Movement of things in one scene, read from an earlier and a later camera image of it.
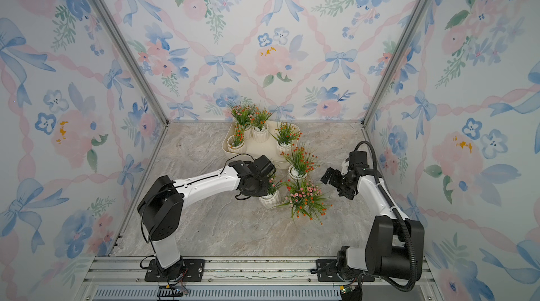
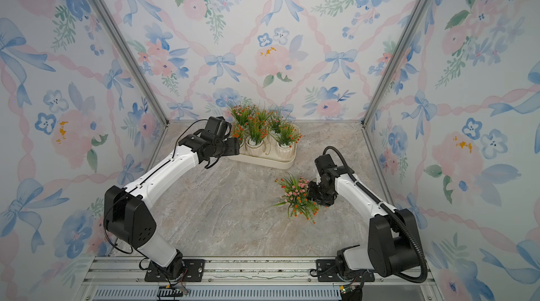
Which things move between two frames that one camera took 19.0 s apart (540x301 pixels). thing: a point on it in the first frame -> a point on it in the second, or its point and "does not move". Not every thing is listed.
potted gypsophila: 285,138 does not move
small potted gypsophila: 272,200 -> 275,124
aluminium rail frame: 244,278 does not move
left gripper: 264,191 -> 234,145
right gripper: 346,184 -> 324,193
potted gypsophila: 260,127 does not move
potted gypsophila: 302,161 -> 258,131
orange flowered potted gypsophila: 237,141 does not move
